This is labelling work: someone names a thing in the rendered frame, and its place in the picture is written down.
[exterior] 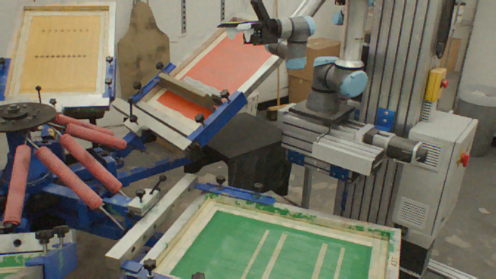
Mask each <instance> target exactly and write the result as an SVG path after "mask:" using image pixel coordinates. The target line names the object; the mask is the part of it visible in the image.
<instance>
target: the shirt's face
mask: <svg viewBox="0 0 496 279"><path fill-rule="evenodd" d="M281 136H282V129H279V128H277V126H276V125H274V124H271V123H268V122H267V121H265V120H262V119H260V118H258V117H254V116H252V115H251V114H248V113H241V114H236V115H235V116H234V117H233V118H232V119H231V120H230V121H229V122H228V123H227V124H226V125H225V126H224V127H223V128H222V129H221V130H220V131H219V132H218V133H217V134H216V135H215V136H214V137H213V138H212V139H211V140H210V141H209V142H208V143H207V144H206V146H207V147H209V148H211V149H213V150H214V151H216V152H218V153H219V154H221V155H223V156H225V157H226V158H228V159H229V158H230V157H232V156H236V155H239V154H243V153H246V152H247V151H251V150H254V149H257V148H261V147H264V146H266V145H269V144H270V143H273V142H277V141H279V140H281Z"/></svg>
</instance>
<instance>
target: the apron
mask: <svg viewBox="0 0 496 279"><path fill-rule="evenodd" d="M132 5H133V7H132V9H131V17H130V24H129V30H128V32H127V33H126V35H124V36H123V37H122V38H121V39H120V40H119V42H118V44H117V49H118V58H119V66H120V85H121V95H122V98H124V97H133V96H134V95H135V94H136V93H137V92H138V91H139V89H135V88H134V84H135V83H136V82H140V83H141V84H142V85H141V86H142V87H143V86H144V85H145V84H146V83H147V82H148V81H149V80H152V79H153V78H154V77H155V76H156V75H157V73H158V72H160V71H161V69H157V68H156V64H158V63H159V62H162V63H163V64H164V65H163V66H164V67H165V66H167V65H168V64H169V63H170V62H171V51H170V38H169V37H168V34H167V33H164V32H163V31H161V30H160V29H159V28H158V26H157V25H156V21H155V18H154V14H153V12H152V9H151V7H150V6H149V0H147V3H145V2H143V1H138V2H137V3H136V4H135V0H133V4H132ZM164 67H163V68H164ZM142 87H141V88H142Z"/></svg>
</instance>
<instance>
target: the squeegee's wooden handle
mask: <svg viewBox="0 0 496 279"><path fill-rule="evenodd" d="M158 78H159V79H160V80H161V81H162V82H163V83H164V84H165V86H167V87H169V88H172V89H175V90H177V91H178V92H179V93H181V94H183V95H185V96H187V97H190V98H193V99H194V100H197V101H199V102H200V103H208V104H210V105H212V106H214V105H215V103H214V102H213V100H212V98H211V97H210V95H209V94H208V93H207V92H204V91H202V90H200V89H197V88H196V87H193V86H191V85H189V84H186V83H183V82H181V81H179V80H177V79H175V78H173V77H170V76H167V75H164V73H162V72H160V73H159V75H158Z"/></svg>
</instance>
